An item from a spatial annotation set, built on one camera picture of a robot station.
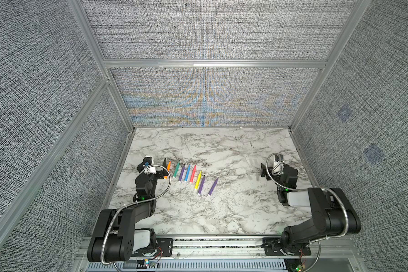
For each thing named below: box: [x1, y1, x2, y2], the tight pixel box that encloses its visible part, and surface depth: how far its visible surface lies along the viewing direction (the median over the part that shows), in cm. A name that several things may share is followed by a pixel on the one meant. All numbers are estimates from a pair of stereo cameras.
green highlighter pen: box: [172, 159, 181, 179], surface depth 101 cm
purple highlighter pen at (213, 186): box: [207, 177, 219, 197], surface depth 94 cm
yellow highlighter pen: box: [194, 170, 203, 190], surface depth 96 cm
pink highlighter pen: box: [189, 164, 197, 184], surface depth 97 cm
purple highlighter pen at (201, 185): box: [197, 174, 206, 195], surface depth 94 cm
